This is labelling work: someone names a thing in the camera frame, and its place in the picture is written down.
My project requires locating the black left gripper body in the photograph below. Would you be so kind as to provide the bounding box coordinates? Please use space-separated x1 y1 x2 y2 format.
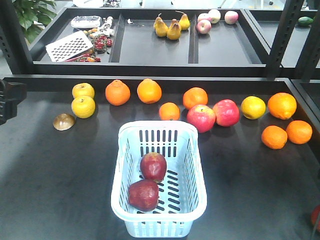
0 79 27 125

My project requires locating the dark red apple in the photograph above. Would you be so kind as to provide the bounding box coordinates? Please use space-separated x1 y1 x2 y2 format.
128 179 159 212
140 152 167 183
310 204 320 232

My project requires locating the brown pear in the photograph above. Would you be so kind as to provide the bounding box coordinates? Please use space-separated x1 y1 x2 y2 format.
153 11 191 41

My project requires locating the small orange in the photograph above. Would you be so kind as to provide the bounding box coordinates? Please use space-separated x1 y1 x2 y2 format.
158 102 180 121
261 125 288 150
285 120 313 145

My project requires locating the orange behind red apple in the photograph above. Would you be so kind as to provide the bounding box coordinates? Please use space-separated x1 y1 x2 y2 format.
182 87 208 110

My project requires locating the pink red apple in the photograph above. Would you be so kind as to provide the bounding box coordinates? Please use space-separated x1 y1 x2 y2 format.
212 99 240 127

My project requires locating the dark red apple front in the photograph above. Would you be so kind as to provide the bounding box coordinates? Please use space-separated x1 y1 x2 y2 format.
128 179 159 212

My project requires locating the small orange lower right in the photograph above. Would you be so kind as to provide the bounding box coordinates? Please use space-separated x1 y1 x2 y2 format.
261 125 288 150

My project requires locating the green avocado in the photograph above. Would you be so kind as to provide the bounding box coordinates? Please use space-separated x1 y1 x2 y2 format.
297 16 314 27

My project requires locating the white perforated grater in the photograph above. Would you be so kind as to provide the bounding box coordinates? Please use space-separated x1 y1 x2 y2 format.
45 30 93 62

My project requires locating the lower yellow apple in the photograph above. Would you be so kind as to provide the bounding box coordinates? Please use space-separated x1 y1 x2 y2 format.
71 95 96 119

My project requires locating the small orange far right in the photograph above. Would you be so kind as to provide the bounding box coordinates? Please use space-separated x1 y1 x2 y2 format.
285 120 313 145

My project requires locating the yellow apple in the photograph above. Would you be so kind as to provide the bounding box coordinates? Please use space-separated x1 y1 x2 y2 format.
72 82 95 99
71 95 96 119

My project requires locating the yellow orange citrus fruit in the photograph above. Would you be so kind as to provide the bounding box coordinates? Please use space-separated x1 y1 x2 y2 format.
240 95 266 120

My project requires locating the light blue plastic basket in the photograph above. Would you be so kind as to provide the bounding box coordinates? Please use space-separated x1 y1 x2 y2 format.
110 120 207 238

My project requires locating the large orange right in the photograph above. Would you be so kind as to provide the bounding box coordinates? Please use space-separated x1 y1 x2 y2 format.
267 92 297 120

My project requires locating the white kitchen scale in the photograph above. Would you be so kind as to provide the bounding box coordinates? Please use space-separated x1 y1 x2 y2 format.
70 15 102 29

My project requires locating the small orange centre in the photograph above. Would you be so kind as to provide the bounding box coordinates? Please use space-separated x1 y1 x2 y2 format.
158 102 180 121

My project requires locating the red apple middle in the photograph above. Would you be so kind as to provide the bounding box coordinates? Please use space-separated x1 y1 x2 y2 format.
186 104 216 133

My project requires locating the green potted plant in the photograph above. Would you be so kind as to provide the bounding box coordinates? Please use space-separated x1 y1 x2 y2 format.
12 0 57 44

